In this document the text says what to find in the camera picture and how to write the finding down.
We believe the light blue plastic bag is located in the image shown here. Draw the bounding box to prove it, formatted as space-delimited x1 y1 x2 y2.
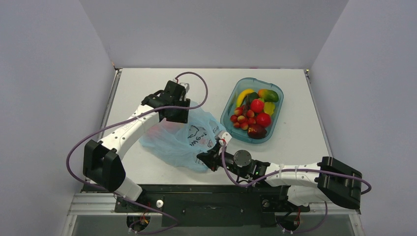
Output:
139 108 226 173

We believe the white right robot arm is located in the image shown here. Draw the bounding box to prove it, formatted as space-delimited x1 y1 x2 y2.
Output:
197 147 364 210

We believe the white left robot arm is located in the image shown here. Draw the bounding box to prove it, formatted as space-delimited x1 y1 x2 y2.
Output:
83 81 190 211

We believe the dark red fake fruit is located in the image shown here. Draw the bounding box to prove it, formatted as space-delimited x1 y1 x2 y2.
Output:
247 124 267 140

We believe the fake cherry bunch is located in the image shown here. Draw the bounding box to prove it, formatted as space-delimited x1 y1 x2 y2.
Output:
230 106 256 130

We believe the red fake apple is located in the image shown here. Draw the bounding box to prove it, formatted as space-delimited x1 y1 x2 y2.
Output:
255 113 271 128

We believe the red fake strawberry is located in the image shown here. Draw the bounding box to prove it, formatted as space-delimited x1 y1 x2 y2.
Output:
250 99 264 113

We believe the yellow fake starfruit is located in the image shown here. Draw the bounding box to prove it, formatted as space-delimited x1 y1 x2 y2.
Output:
263 102 275 117

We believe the yellow fake banana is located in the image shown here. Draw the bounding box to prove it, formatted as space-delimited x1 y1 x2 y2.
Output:
236 88 255 107

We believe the green orange fake mango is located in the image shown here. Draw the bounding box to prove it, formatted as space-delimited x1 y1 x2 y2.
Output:
258 89 279 103

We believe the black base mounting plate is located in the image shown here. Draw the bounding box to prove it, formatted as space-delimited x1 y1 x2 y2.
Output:
107 184 343 228

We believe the teal plastic fruit tray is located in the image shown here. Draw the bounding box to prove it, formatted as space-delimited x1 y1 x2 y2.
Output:
220 77 284 144

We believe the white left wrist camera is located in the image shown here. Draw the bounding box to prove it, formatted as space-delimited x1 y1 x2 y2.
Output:
179 83 190 94

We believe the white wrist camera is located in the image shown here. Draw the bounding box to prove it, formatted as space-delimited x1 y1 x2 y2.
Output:
179 83 190 94
216 130 232 146

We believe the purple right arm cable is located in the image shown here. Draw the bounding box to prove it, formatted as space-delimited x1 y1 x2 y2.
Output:
221 140 372 195

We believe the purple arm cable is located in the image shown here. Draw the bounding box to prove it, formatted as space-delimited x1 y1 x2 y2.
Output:
221 140 372 195
66 71 209 196

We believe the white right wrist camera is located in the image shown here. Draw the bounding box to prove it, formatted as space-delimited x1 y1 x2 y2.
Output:
216 130 232 146

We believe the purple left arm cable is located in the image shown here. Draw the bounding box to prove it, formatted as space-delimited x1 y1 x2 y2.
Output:
66 71 209 196

